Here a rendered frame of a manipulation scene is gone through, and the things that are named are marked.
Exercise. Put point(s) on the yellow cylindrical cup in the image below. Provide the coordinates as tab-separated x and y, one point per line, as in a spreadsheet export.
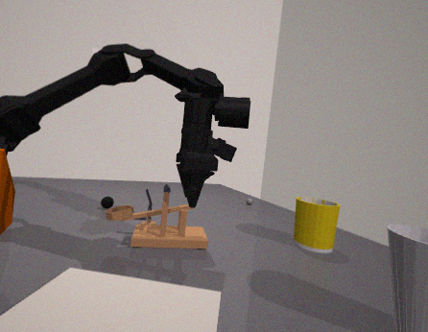
315	224

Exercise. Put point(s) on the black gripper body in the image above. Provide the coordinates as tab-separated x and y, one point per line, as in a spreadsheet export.
192	154

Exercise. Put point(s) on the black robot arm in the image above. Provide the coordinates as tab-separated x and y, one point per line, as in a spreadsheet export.
201	91

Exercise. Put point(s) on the black ball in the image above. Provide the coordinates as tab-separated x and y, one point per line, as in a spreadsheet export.
107	202

